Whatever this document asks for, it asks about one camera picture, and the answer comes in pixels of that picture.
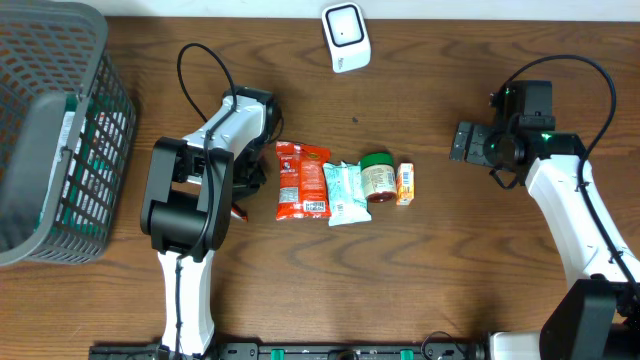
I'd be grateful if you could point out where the white barcode scanner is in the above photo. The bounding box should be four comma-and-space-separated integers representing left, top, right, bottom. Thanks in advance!
321, 2, 372, 73

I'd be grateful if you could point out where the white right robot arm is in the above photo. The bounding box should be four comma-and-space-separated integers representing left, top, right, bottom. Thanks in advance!
450, 116, 639, 359

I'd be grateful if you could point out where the red white packet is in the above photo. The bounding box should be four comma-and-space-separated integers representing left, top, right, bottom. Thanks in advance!
231, 203, 248, 222

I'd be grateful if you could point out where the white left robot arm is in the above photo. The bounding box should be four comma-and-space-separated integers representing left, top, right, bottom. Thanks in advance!
140, 87, 282, 359

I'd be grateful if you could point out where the grey plastic mesh basket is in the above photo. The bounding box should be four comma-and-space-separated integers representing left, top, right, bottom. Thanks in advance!
1, 1, 137, 266

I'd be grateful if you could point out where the red snack bag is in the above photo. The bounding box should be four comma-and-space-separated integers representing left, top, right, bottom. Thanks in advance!
276, 141, 331, 221

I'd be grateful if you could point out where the small orange carton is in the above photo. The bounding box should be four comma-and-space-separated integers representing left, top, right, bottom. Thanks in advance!
396, 163, 415, 206

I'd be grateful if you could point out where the green lid jar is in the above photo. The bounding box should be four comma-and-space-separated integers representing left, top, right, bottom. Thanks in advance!
360, 152, 397, 203

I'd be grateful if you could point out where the light green snack packet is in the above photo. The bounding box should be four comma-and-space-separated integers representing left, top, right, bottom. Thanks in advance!
323, 162, 372, 227

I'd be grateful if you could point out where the black mounting rail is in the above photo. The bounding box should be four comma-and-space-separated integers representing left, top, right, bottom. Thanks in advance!
88, 339, 490, 360

